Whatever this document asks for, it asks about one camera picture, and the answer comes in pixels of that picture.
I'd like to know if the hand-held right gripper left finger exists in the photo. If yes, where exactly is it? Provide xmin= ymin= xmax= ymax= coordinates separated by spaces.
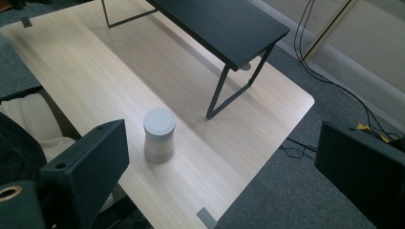
xmin=40 ymin=118 xmax=131 ymax=229

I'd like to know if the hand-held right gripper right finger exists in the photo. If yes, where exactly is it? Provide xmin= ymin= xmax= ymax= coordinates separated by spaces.
xmin=313 ymin=120 xmax=405 ymax=229

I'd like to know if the grey lidded jar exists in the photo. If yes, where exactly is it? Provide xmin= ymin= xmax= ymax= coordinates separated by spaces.
xmin=142 ymin=108 xmax=177 ymax=164

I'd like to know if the cream cloth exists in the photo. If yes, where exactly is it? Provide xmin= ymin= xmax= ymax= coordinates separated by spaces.
xmin=0 ymin=93 xmax=77 ymax=163

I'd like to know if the black desk shelf riser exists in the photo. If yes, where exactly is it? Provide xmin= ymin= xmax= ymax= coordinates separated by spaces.
xmin=100 ymin=0 xmax=291 ymax=121

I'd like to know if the black cable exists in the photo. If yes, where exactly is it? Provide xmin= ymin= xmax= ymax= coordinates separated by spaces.
xmin=293 ymin=0 xmax=403 ymax=141
xmin=279 ymin=136 xmax=319 ymax=160

